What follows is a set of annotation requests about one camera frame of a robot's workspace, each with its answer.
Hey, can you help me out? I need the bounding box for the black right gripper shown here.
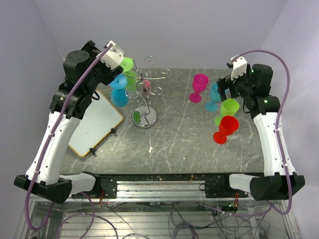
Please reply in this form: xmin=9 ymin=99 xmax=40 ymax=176
xmin=217 ymin=66 xmax=254 ymax=101

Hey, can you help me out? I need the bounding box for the light green wine glass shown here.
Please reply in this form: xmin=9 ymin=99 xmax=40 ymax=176
xmin=120 ymin=57 xmax=137 ymax=92

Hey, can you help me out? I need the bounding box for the blue plastic wine glass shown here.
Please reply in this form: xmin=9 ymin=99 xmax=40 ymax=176
xmin=110 ymin=74 xmax=129 ymax=108

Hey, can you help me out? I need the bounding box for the red plastic wine glass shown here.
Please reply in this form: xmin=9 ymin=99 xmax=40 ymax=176
xmin=213 ymin=116 xmax=239 ymax=144

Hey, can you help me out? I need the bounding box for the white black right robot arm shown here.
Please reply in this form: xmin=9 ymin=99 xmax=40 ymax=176
xmin=217 ymin=62 xmax=305 ymax=201

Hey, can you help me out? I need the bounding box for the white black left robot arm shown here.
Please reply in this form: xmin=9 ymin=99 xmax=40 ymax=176
xmin=14 ymin=41 xmax=125 ymax=204

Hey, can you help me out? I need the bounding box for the green plastic wine glass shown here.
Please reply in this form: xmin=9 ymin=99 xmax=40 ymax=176
xmin=215 ymin=99 xmax=240 ymax=126

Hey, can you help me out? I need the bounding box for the teal plastic wine glass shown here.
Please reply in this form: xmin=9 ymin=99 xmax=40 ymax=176
xmin=205 ymin=83 xmax=221 ymax=112

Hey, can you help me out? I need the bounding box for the pink plastic wine glass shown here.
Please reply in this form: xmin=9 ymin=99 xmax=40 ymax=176
xmin=189 ymin=74 xmax=209 ymax=103

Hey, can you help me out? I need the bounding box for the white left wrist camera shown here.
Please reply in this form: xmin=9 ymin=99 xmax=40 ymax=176
xmin=96 ymin=40 xmax=126 ymax=70

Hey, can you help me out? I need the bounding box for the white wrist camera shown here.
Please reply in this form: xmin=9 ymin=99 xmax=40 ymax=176
xmin=226 ymin=55 xmax=248 ymax=81
xmin=96 ymin=40 xmax=126 ymax=70

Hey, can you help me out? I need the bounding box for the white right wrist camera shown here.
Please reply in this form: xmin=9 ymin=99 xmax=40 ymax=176
xmin=226 ymin=55 xmax=248 ymax=81

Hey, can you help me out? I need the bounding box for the white board yellow frame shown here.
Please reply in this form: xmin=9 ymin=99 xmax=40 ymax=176
xmin=69 ymin=91 xmax=124 ymax=157

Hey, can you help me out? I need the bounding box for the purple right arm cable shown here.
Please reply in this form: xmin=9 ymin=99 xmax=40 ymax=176
xmin=229 ymin=49 xmax=293 ymax=217

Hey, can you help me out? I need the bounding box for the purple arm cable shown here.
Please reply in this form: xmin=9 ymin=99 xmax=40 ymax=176
xmin=24 ymin=44 xmax=119 ymax=239
xmin=229 ymin=49 xmax=293 ymax=217

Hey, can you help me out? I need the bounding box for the aluminium rail frame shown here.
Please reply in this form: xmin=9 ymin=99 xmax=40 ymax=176
xmin=57 ymin=173 xmax=296 ymax=239

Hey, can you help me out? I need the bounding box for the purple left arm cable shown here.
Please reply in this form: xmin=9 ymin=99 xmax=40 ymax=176
xmin=24 ymin=44 xmax=119 ymax=239

